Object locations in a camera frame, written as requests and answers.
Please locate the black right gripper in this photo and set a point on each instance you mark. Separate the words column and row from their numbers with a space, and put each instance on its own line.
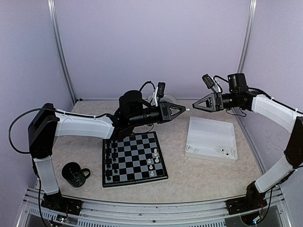
column 215, row 101

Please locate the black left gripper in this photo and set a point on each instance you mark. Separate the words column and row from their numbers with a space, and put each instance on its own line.
column 165, row 112

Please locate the white plastic tray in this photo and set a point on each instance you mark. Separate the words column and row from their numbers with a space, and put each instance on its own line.
column 211, row 140

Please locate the black and grey chessboard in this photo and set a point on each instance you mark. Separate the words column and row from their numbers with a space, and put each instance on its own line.
column 125, row 162

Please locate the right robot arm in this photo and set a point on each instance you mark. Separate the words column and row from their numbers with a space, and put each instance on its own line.
column 289, row 142

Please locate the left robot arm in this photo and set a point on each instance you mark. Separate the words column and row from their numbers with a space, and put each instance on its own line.
column 50, row 123

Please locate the grey swirl ceramic plate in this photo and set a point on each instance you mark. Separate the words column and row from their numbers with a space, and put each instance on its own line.
column 167, row 98

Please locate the black mug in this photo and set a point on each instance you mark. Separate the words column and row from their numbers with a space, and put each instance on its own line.
column 74, row 175

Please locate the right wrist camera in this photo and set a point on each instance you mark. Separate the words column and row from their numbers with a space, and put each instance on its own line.
column 212, row 84

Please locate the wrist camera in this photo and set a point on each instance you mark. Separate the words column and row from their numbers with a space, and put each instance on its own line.
column 212, row 84
column 158, row 93

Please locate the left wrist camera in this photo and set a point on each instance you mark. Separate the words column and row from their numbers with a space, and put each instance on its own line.
column 158, row 93

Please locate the right aluminium frame post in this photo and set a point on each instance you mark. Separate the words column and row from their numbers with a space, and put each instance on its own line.
column 247, row 36

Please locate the aluminium frame post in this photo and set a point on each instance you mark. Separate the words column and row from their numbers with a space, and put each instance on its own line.
column 247, row 36
column 59, row 46

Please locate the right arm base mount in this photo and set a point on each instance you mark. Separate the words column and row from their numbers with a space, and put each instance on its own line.
column 243, row 204

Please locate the aluminium front rail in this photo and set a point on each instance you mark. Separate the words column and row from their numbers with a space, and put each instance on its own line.
column 94, row 213

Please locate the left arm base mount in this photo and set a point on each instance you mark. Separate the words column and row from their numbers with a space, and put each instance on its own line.
column 62, row 204

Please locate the left aluminium frame post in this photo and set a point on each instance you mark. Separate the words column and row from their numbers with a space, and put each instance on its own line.
column 59, row 46

